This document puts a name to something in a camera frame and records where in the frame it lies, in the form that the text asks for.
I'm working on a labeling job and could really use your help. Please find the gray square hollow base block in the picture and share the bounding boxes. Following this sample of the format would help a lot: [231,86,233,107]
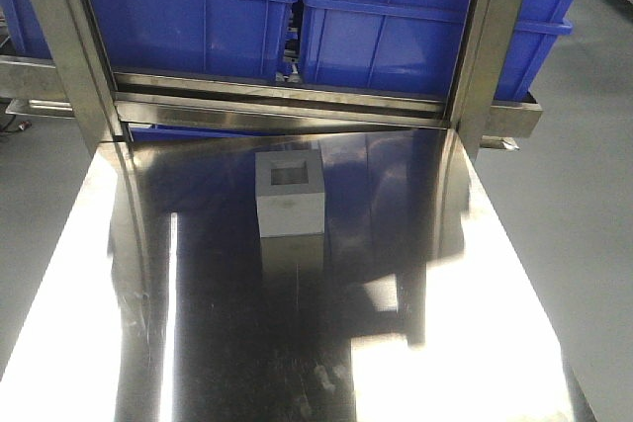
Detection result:
[255,149,325,238]

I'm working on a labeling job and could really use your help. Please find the blue plastic bin right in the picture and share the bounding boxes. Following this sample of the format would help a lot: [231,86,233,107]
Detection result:
[299,0,573,101]

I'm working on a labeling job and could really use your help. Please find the blue bin with red contents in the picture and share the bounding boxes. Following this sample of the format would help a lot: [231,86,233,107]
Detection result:
[90,0,297,81]

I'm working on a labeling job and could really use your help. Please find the stainless steel rack frame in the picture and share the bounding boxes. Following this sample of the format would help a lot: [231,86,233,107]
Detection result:
[1,0,522,157]

